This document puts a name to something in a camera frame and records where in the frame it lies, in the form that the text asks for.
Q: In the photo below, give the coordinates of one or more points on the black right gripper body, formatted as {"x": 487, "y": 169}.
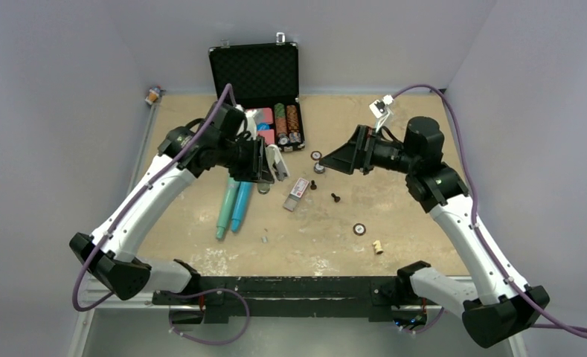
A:
{"x": 389, "y": 155}

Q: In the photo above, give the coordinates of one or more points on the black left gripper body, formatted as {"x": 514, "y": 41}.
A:
{"x": 239, "y": 155}

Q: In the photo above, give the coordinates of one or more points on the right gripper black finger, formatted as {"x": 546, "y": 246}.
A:
{"x": 345, "y": 160}
{"x": 355, "y": 146}

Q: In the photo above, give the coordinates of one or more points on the beige green stapler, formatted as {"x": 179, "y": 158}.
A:
{"x": 277, "y": 165}

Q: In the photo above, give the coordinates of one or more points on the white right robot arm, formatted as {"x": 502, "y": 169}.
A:
{"x": 501, "y": 302}

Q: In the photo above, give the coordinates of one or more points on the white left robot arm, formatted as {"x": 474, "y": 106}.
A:
{"x": 227, "y": 138}

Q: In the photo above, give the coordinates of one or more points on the blue marker pen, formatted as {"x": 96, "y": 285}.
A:
{"x": 240, "y": 206}

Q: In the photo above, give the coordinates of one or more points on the brown poker chip top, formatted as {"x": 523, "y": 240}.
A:
{"x": 316, "y": 155}

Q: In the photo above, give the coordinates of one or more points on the brown poker chip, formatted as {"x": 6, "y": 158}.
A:
{"x": 316, "y": 155}
{"x": 359, "y": 229}

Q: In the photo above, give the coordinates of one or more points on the red white staple box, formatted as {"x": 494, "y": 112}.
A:
{"x": 296, "y": 194}

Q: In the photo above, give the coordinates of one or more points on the green marker pen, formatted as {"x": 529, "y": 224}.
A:
{"x": 227, "y": 207}

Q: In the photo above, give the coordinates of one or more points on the brown poker chip bottom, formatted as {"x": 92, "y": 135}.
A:
{"x": 359, "y": 229}

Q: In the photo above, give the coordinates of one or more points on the black poker chip case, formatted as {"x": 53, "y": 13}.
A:
{"x": 264, "y": 75}

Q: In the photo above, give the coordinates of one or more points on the light wooden chess piece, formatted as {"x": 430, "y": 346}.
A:
{"x": 377, "y": 247}

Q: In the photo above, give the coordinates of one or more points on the small bottle in corner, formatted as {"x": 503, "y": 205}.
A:
{"x": 154, "y": 94}

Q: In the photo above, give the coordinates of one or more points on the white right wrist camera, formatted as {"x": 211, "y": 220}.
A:
{"x": 381, "y": 110}

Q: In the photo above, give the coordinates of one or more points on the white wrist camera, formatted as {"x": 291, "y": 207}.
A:
{"x": 381, "y": 110}
{"x": 250, "y": 125}

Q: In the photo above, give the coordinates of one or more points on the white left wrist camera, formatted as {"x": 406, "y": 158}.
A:
{"x": 250, "y": 125}

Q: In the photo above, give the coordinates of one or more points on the black table frame rail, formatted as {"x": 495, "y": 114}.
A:
{"x": 373, "y": 298}

